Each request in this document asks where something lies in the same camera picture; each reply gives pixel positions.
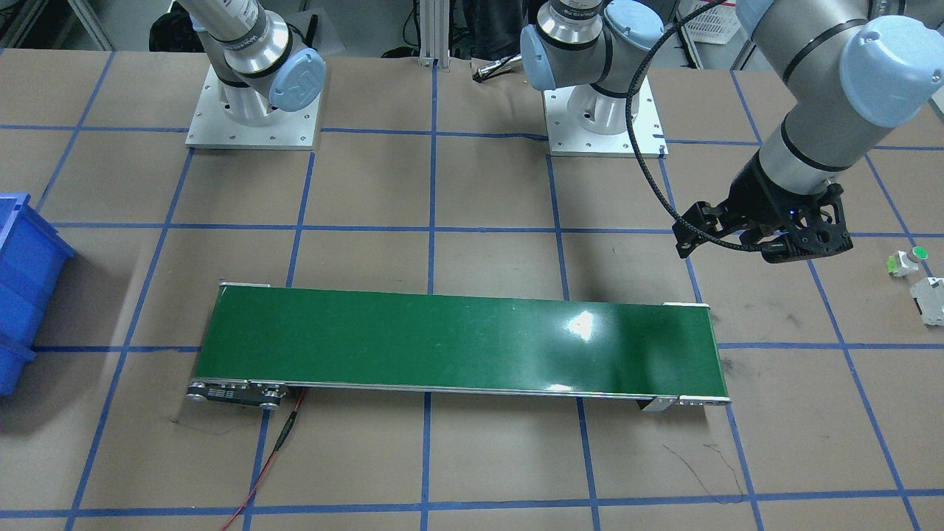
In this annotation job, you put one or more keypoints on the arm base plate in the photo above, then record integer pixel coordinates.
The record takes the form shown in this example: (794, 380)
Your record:
(583, 123)
(227, 117)

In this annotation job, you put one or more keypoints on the blue plastic bin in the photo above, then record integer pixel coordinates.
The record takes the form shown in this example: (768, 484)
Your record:
(32, 256)

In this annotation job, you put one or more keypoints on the green push button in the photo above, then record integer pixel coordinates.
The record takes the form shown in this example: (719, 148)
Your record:
(904, 263)

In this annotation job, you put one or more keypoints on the white red circuit breaker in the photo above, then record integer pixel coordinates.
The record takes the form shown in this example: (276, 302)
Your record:
(928, 295)

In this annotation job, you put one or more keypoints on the green conveyor belt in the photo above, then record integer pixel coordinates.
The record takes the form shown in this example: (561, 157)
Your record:
(262, 339)

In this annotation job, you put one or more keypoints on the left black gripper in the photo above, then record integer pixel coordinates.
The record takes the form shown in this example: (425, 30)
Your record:
(753, 198)

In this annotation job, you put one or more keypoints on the aluminium frame post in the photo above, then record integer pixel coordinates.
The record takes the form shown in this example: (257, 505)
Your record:
(434, 33)

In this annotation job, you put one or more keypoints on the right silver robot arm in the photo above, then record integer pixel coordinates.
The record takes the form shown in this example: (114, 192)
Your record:
(266, 66)

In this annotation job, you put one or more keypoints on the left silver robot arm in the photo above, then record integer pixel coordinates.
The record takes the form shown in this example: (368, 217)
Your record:
(602, 213)

